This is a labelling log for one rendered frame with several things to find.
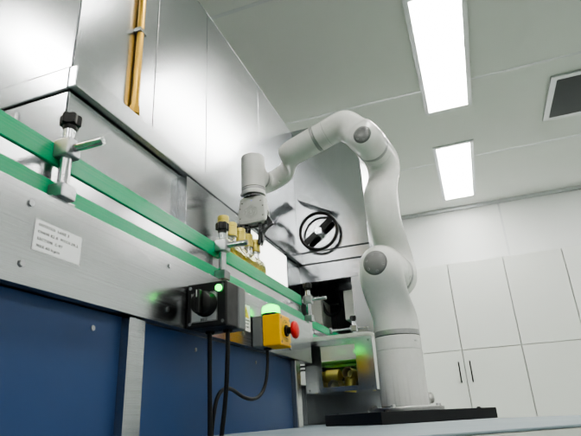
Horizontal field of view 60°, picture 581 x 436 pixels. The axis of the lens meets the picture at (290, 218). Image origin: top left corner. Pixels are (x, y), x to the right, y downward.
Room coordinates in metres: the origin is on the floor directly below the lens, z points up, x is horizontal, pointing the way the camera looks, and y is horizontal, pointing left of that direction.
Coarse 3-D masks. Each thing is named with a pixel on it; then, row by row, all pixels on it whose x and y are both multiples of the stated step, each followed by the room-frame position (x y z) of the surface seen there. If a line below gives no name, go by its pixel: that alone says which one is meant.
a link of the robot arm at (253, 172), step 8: (256, 152) 1.55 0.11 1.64; (248, 160) 1.54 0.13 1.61; (256, 160) 1.54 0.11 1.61; (264, 160) 1.57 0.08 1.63; (248, 168) 1.54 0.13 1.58; (256, 168) 1.54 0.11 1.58; (264, 168) 1.57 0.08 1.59; (248, 176) 1.54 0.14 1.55; (256, 176) 1.54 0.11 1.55; (264, 176) 1.57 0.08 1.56; (248, 184) 1.54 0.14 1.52; (256, 184) 1.54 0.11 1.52; (264, 184) 1.57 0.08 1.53
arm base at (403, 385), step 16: (384, 336) 1.33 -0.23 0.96; (400, 336) 1.31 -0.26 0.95; (416, 336) 1.33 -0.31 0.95; (384, 352) 1.34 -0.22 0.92; (400, 352) 1.31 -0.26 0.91; (416, 352) 1.32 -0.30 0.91; (384, 368) 1.34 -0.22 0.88; (400, 368) 1.31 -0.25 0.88; (416, 368) 1.32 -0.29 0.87; (384, 384) 1.35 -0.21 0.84; (400, 384) 1.32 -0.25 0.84; (416, 384) 1.32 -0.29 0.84; (384, 400) 1.35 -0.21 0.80; (400, 400) 1.32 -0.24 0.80; (416, 400) 1.32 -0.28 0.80; (432, 400) 1.38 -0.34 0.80
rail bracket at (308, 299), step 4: (304, 284) 1.59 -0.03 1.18; (308, 284) 1.59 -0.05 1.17; (304, 288) 1.60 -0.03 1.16; (308, 288) 1.59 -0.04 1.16; (308, 292) 1.59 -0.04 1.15; (304, 296) 1.59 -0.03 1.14; (308, 296) 1.59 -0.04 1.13; (312, 296) 1.60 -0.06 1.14; (324, 296) 1.58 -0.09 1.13; (304, 300) 1.59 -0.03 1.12; (308, 300) 1.59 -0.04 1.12; (312, 300) 1.59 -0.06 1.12; (316, 300) 1.59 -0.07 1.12; (304, 304) 1.60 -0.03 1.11; (308, 304) 1.59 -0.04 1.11; (312, 304) 1.60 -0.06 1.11; (308, 308) 1.59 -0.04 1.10; (308, 312) 1.59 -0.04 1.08; (304, 316) 1.59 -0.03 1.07; (308, 316) 1.59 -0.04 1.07; (312, 316) 1.59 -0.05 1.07; (304, 320) 1.59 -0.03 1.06; (308, 320) 1.59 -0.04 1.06; (312, 320) 1.59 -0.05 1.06
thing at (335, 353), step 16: (368, 336) 1.57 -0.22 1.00; (320, 352) 1.62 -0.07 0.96; (336, 352) 1.61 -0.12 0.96; (352, 352) 1.59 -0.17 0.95; (368, 352) 1.57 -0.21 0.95; (304, 368) 1.68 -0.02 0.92; (320, 368) 1.62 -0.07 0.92; (336, 368) 1.61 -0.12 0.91; (352, 368) 1.59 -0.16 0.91; (368, 368) 1.58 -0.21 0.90; (304, 384) 1.79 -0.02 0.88; (320, 384) 1.62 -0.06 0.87; (336, 384) 1.61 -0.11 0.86; (352, 384) 1.59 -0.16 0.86; (368, 384) 1.58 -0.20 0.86
